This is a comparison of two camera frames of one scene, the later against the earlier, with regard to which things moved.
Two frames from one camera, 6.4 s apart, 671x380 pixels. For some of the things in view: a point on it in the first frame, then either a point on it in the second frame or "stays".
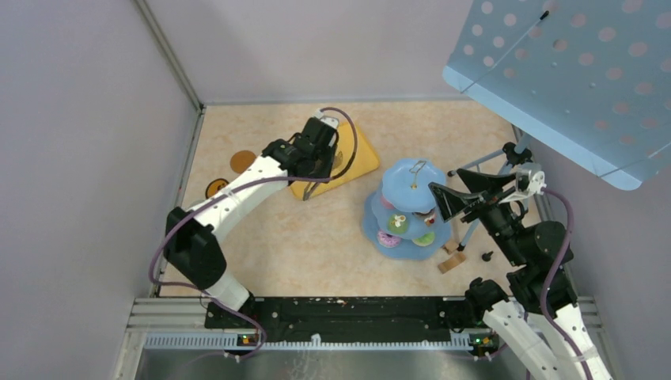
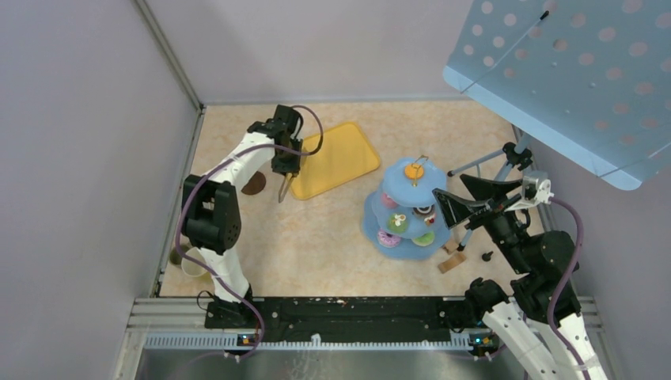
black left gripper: [329, 153] → [292, 166]
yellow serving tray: [354, 155] stays
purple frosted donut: [388, 240] stays
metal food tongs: [307, 192] → [288, 179]
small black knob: [487, 256] stays
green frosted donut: [426, 240] stays
